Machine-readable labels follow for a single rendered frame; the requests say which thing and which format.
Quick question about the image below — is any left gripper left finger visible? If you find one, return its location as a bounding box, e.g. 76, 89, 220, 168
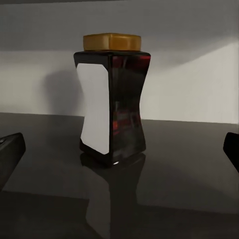
0, 132, 26, 192

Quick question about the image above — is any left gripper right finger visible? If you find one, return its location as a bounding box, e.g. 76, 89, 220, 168
223, 132, 239, 173

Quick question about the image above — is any bottle of coffee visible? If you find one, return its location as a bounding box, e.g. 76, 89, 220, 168
74, 33, 151, 167

